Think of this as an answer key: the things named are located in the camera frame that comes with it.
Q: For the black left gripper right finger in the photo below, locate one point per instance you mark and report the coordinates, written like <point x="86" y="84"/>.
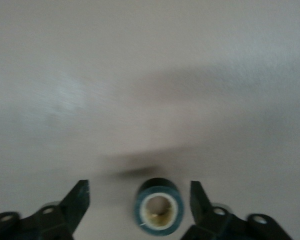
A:
<point x="202" y="210"/>

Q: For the black tape roll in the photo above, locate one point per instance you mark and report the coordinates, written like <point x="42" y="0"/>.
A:
<point x="157" y="185"/>

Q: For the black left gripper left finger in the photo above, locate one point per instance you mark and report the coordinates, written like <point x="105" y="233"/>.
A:
<point x="70" y="207"/>

